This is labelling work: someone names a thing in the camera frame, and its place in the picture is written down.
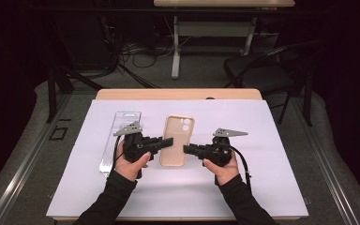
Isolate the aluminium floor rail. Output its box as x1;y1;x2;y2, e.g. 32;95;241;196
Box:
0;93;73;225
290;97;360;225

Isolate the black folding chair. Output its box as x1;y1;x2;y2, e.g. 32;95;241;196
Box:
222;40;323;126

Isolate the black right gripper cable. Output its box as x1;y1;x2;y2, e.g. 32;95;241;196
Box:
229;144;252;188

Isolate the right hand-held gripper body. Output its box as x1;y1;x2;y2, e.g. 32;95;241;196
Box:
202;127;249;168

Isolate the light wooden table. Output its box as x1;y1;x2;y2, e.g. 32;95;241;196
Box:
48;88;308;223

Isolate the beige phone case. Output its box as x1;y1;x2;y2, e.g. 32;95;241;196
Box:
158;113;196;168

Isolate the clear plastic packaging tray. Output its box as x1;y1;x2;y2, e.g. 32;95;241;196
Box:
98;110;143;176

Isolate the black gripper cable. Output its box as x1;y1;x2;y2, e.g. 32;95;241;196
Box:
112;135;122;172
229;144;252;188

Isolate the white table cover sheet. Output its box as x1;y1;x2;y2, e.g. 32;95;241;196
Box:
46;98;309;219

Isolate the white-legged wooden desk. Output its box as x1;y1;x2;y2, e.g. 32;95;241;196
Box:
153;0;296;80

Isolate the black metal stand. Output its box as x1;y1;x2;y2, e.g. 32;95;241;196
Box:
45;62;104;124

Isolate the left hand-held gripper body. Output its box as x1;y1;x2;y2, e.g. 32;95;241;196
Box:
112;120;155;163

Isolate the bundle of floor cables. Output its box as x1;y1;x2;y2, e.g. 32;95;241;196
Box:
118;40;170;89

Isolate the person's right hand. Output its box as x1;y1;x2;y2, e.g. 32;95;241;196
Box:
202;151;241;187

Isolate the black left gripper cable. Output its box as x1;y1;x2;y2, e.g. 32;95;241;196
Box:
112;135;122;172

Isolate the person's left hand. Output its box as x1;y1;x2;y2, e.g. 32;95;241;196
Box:
114;140;152;182

